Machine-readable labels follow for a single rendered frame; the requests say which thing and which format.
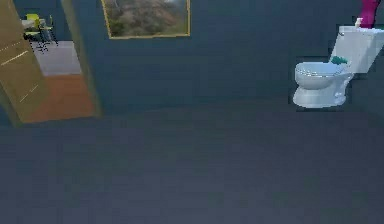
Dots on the gold framed landscape picture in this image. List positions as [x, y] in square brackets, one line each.
[146, 16]

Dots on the white toilet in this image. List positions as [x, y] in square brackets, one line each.
[320, 80]

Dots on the teal green small object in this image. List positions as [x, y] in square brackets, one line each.
[339, 60]

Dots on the olive wooden room door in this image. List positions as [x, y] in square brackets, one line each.
[20, 66]

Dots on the yellow green chair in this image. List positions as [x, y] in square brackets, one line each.
[35, 25]

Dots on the small white bottle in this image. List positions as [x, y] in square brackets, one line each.
[358, 22]

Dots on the magenta cloth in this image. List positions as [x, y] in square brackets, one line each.
[369, 12]

